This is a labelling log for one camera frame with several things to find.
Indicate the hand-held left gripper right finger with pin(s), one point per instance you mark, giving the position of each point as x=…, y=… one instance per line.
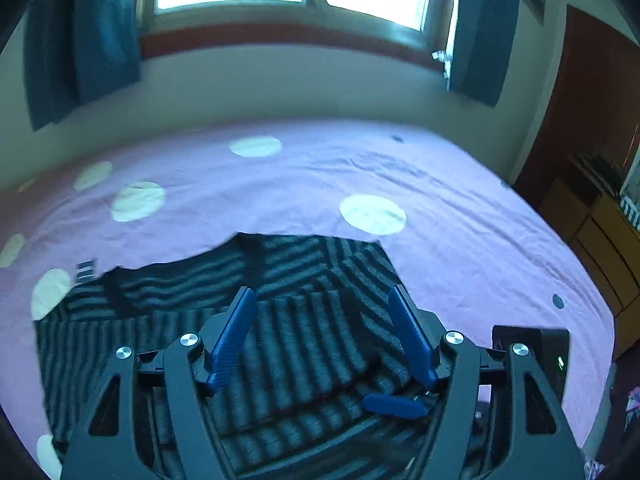
x=412, y=332

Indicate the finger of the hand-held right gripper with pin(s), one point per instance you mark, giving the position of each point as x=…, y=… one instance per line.
x=395, y=406

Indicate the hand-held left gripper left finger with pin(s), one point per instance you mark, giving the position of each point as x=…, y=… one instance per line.
x=231, y=332

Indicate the dark striped knit garment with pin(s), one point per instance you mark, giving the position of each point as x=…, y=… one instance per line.
x=300, y=330

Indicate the wooden dresser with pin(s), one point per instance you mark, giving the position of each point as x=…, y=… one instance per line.
x=600, y=250

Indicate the pink polka dot bed sheet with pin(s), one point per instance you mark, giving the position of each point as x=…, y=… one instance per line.
x=250, y=195

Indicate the dark blue curtain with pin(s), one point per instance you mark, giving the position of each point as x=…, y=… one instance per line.
x=80, y=35
x=485, y=35

